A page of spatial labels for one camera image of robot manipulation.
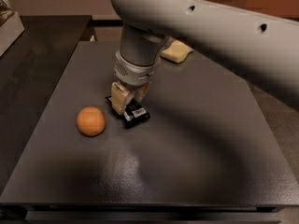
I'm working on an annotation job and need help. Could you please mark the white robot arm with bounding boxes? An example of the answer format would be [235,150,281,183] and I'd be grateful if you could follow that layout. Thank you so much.
[111,0,299,109]

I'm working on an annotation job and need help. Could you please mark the black rxbar chocolate wrapper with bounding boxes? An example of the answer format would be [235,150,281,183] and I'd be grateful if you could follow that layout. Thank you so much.
[112,99,150,129]

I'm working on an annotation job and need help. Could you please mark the orange fruit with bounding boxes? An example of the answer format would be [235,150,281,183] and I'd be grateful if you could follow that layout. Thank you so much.
[76,106,106,136]

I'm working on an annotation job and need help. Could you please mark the yellow sponge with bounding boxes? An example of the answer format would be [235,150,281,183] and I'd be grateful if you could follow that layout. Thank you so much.
[161,40,193,63]

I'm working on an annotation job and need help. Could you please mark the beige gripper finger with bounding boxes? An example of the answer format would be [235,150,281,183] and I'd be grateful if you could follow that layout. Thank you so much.
[134,81,151,104]
[111,81,135,115]

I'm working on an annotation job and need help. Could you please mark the dark side table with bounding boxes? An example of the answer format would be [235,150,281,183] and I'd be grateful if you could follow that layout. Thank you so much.
[0,15,93,193]

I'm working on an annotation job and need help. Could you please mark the white box on side table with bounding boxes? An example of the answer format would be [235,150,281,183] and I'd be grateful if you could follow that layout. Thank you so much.
[0,0,24,57]

